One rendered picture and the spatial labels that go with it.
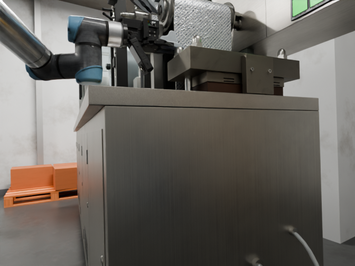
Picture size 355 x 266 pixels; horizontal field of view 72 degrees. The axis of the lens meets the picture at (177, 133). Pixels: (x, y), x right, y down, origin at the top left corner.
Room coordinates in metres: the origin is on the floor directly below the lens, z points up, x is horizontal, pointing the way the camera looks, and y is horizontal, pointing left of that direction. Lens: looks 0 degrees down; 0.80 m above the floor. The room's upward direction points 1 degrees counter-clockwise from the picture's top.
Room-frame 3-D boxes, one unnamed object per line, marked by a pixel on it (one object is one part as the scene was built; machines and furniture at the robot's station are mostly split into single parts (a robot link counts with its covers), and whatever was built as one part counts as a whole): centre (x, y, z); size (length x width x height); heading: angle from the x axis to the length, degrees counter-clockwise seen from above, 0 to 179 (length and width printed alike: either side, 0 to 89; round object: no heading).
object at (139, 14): (1.10, 0.15, 1.34); 0.06 x 0.06 x 0.06; 24
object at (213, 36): (0.88, -0.11, 1.11); 0.23 x 0.01 x 0.18; 114
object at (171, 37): (0.81, 0.01, 1.12); 0.09 x 0.03 x 0.06; 113
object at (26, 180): (3.39, 1.74, 0.20); 1.08 x 0.74 x 0.40; 121
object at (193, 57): (0.78, -0.19, 1.00); 0.40 x 0.16 x 0.06; 114
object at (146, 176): (1.76, 0.36, 0.43); 2.52 x 0.64 x 0.86; 24
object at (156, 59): (0.90, 0.08, 1.05); 0.06 x 0.05 x 0.31; 114
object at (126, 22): (0.78, 0.11, 1.12); 0.12 x 0.08 x 0.09; 114
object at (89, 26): (0.72, 0.26, 1.11); 0.11 x 0.08 x 0.09; 114
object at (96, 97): (1.76, 0.38, 0.88); 2.52 x 0.66 x 0.04; 24
